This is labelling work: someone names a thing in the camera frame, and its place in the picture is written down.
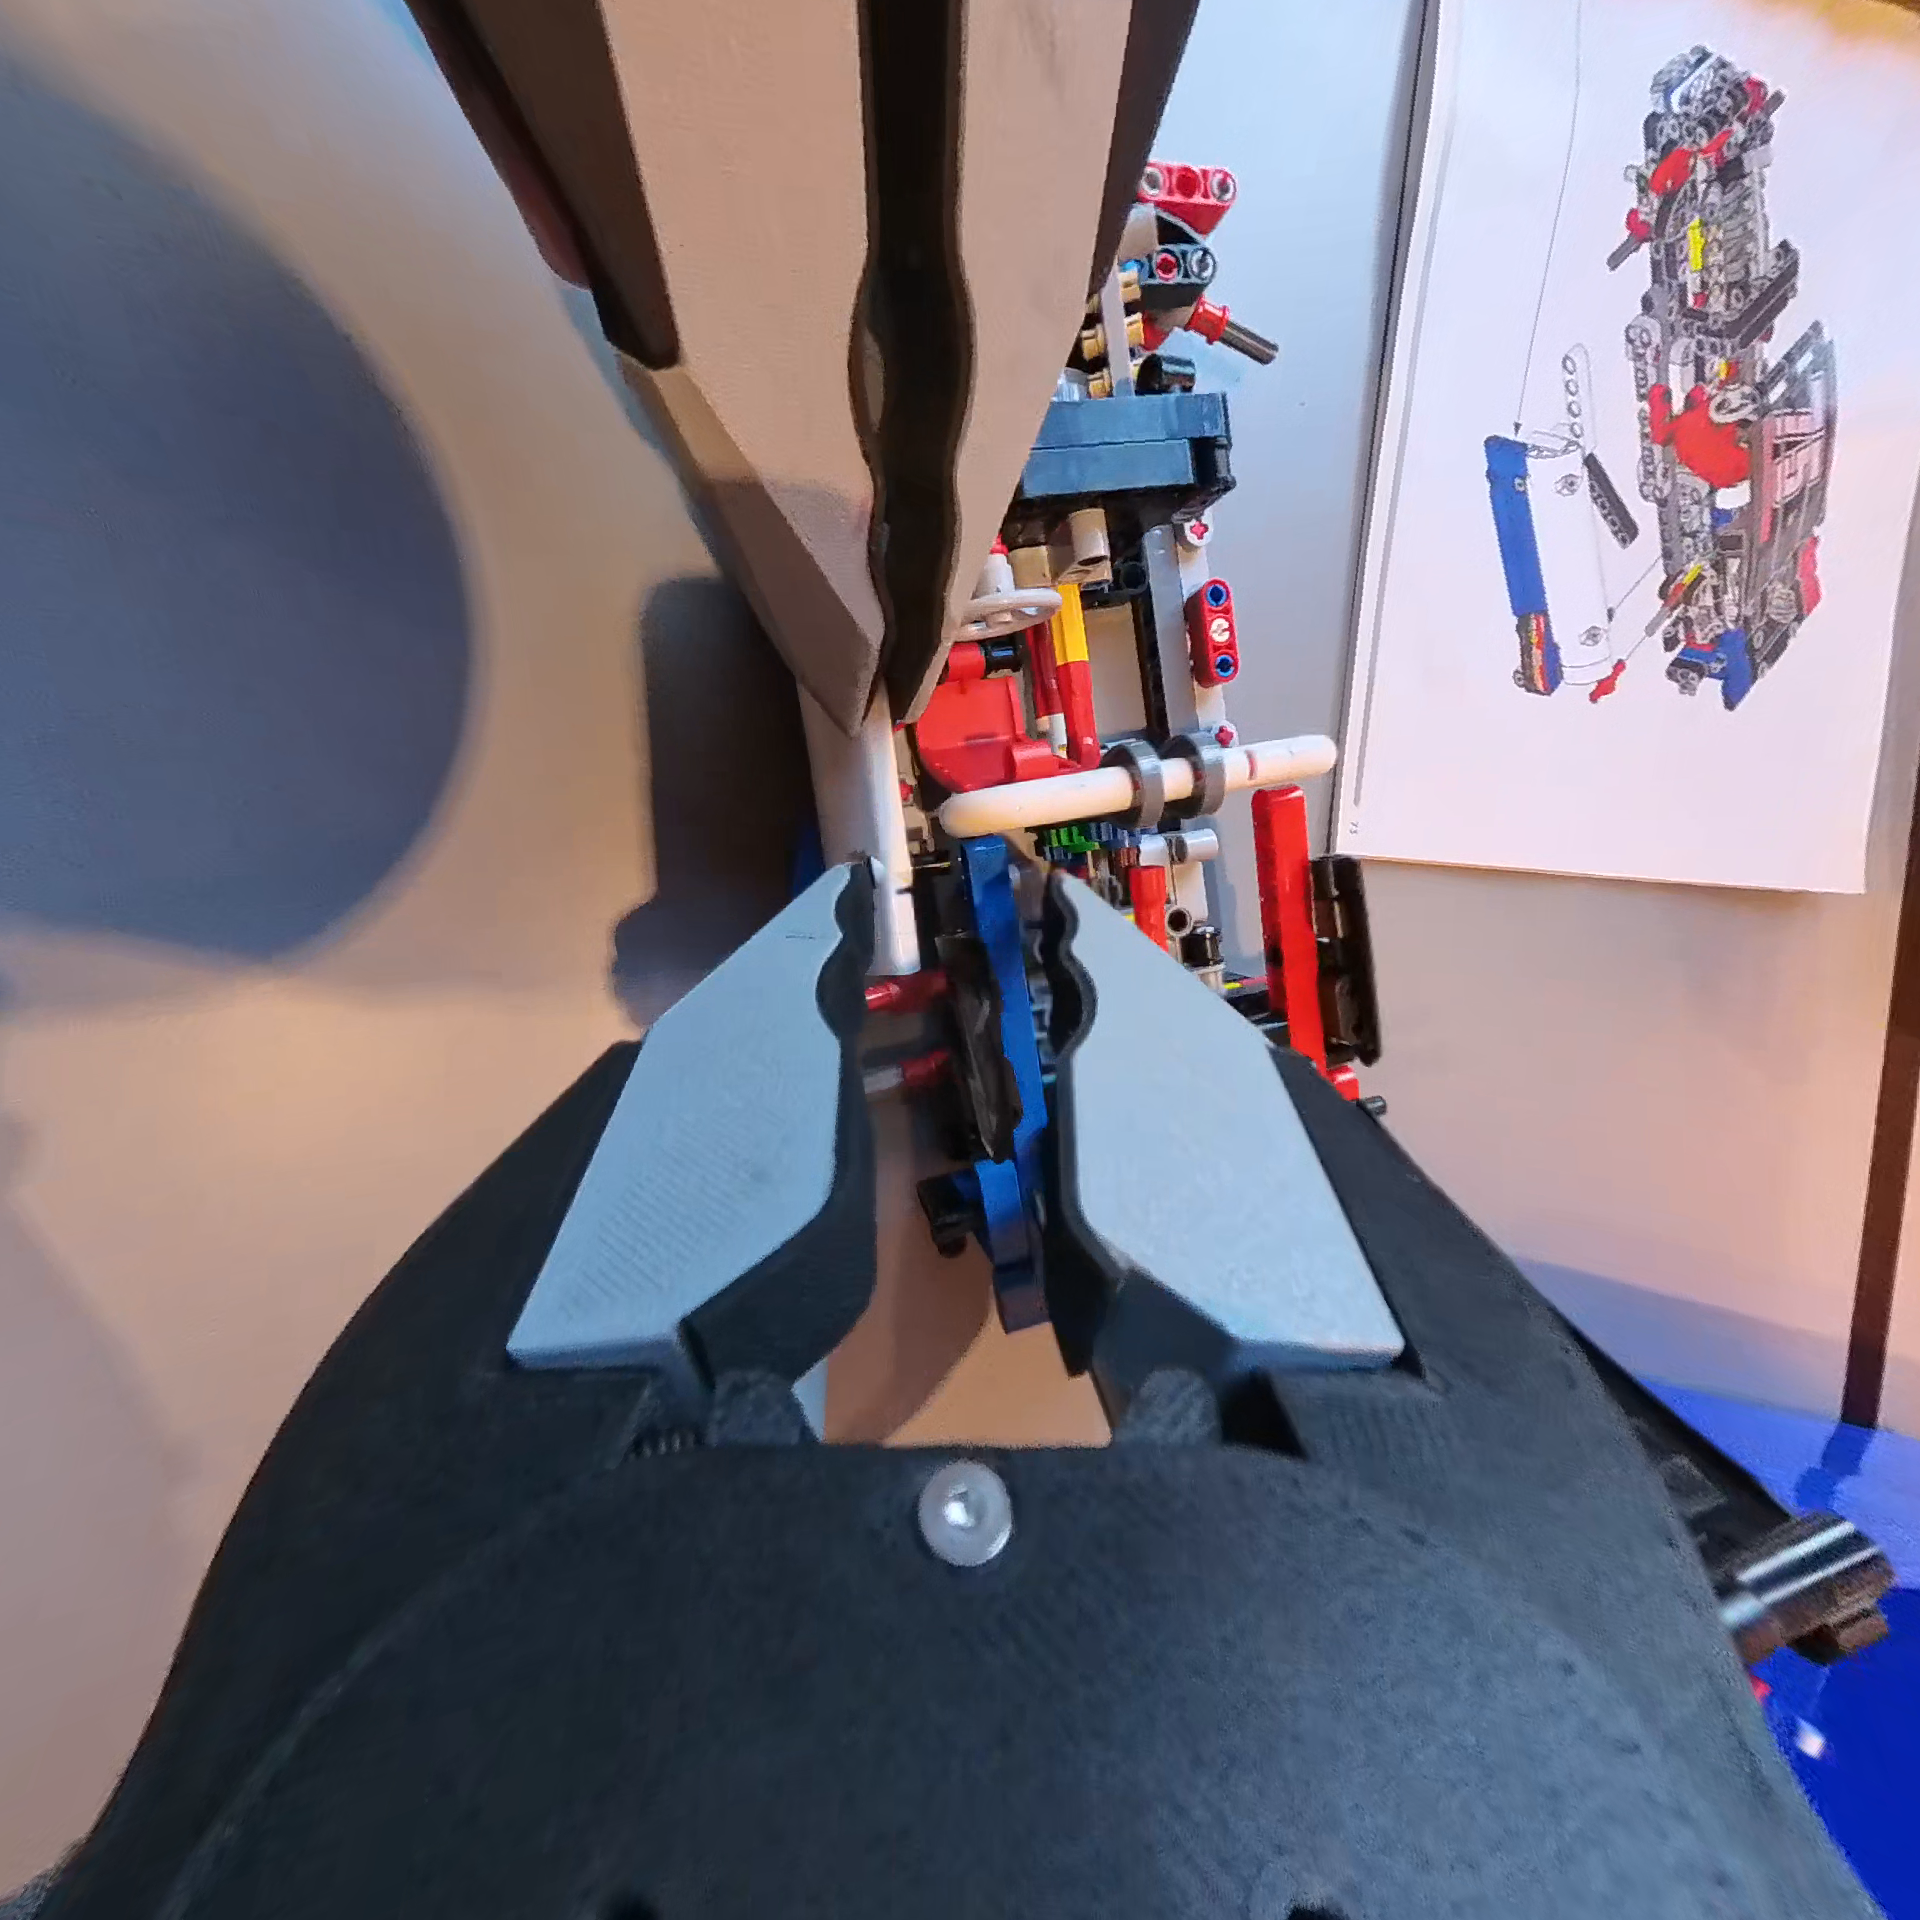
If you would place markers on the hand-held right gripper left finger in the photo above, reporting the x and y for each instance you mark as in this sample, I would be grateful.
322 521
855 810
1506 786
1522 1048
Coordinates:
707 1189

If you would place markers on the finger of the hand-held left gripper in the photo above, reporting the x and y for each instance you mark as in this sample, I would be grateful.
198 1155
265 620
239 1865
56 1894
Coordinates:
1034 179
750 226

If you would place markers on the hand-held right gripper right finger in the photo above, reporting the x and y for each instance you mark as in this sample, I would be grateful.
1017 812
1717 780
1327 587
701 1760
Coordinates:
1220 1189

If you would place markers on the toy brick vehicle model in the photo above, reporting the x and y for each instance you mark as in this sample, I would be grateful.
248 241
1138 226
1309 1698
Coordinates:
1122 453

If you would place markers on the white blue brick panel assembly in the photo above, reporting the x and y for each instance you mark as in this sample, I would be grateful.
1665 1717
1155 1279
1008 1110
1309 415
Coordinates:
869 810

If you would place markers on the grey desk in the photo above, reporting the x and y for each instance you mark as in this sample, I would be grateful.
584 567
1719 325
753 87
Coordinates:
376 1120

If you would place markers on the open instruction booklet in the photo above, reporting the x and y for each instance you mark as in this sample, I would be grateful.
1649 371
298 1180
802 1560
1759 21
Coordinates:
1501 780

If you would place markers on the blue plastic bin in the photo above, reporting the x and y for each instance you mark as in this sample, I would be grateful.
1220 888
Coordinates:
1860 1771

